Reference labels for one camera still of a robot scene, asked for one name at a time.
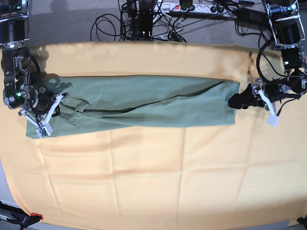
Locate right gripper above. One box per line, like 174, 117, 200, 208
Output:
30, 90, 60, 117

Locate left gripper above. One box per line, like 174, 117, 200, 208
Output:
228, 82, 289, 110

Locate green T-shirt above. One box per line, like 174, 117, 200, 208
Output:
36, 75, 239, 137

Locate black camera stand post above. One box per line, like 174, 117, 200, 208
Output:
127, 0, 157, 41

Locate black power adapter brick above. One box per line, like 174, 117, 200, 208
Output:
233, 8, 269, 27

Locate tangled black floor cables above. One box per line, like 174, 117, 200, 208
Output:
90, 0, 188, 45

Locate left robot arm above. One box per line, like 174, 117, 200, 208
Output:
228, 0, 307, 109

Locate white power strip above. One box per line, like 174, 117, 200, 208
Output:
154, 1, 236, 19

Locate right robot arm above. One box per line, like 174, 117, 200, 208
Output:
0, 0, 60, 120

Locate orange black clamp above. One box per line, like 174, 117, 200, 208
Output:
0, 202, 44, 230

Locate yellow table cloth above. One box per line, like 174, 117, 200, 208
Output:
0, 41, 307, 230

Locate black clamp right corner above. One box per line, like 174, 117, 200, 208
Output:
297, 217, 307, 229

